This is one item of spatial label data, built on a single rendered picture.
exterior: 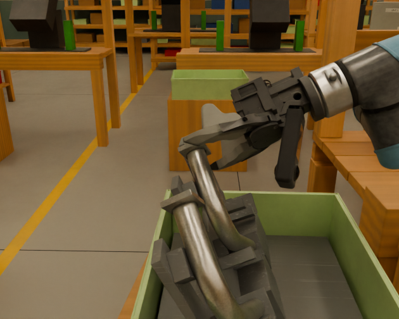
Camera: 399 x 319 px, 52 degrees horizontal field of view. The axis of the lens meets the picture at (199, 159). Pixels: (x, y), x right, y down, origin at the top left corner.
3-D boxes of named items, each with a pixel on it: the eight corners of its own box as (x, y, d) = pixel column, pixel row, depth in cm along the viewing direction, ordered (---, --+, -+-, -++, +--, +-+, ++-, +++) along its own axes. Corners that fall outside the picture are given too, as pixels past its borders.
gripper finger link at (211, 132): (174, 114, 61) (230, 107, 64) (185, 148, 58) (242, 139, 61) (178, 102, 58) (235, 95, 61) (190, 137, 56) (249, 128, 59)
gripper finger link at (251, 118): (212, 133, 61) (263, 126, 64) (216, 143, 60) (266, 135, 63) (220, 116, 57) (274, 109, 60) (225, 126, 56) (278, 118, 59)
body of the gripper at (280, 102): (235, 112, 69) (303, 83, 68) (253, 156, 66) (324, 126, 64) (225, 91, 63) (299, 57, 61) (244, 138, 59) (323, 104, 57)
